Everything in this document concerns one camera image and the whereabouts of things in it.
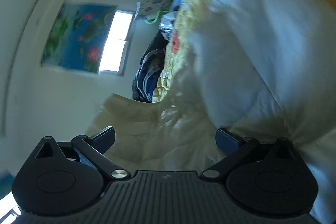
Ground black white plastic bag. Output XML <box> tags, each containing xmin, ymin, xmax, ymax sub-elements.
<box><xmin>159</xmin><ymin>12</ymin><xmax>176</xmax><ymax>40</ymax></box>

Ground dark striped clothes pile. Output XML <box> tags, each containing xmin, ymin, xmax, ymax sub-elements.
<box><xmin>132</xmin><ymin>31</ymin><xmax>168</xmax><ymax>103</ymax></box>

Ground window with grey frame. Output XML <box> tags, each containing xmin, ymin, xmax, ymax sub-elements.
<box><xmin>99</xmin><ymin>10</ymin><xmax>133</xmax><ymax>75</ymax></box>

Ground white puffer jacket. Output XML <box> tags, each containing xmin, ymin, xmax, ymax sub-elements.
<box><xmin>87</xmin><ymin>0</ymin><xmax>335</xmax><ymax>223</ymax></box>

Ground lotus flower roller blind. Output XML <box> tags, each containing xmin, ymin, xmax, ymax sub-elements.
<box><xmin>41</xmin><ymin>2</ymin><xmax>117</xmax><ymax>73</ymax></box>

